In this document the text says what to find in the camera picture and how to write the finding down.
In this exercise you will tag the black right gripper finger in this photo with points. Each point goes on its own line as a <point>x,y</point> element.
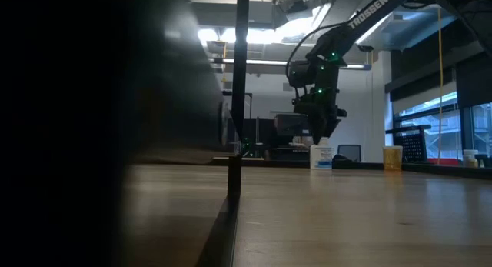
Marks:
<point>331,125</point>
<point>317,130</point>

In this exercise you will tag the white bottle blue label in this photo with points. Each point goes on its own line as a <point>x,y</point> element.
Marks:
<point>322,157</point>

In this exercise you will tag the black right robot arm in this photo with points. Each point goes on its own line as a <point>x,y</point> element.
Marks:
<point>365,17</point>

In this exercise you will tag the black background workstation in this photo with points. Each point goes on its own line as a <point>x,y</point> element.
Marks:
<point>288,124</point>

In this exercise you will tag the short light tube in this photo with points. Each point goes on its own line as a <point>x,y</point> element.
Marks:
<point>357,66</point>

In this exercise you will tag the linear light tube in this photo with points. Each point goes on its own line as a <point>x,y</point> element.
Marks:
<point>265,62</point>

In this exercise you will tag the black perforated cart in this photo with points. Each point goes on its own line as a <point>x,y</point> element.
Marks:
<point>411,144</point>

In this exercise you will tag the bright ceiling light panel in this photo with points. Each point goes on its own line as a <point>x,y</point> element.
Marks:
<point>265,35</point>

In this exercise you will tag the red flat object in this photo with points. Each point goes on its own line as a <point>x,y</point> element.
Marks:
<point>442,162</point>

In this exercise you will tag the large window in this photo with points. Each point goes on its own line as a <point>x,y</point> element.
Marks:
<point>449,124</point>

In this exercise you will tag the white background bottle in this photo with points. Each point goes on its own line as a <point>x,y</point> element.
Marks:
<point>469,159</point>

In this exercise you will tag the black window blind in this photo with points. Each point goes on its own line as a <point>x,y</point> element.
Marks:
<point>474,90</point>

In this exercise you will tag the black aluminium table frame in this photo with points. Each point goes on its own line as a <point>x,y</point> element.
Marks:
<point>369,166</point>

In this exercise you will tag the black dome camera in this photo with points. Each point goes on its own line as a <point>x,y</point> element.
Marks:
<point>365,48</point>

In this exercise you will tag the rectangular silver ceiling duct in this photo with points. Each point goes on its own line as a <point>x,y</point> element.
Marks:
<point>403,28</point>

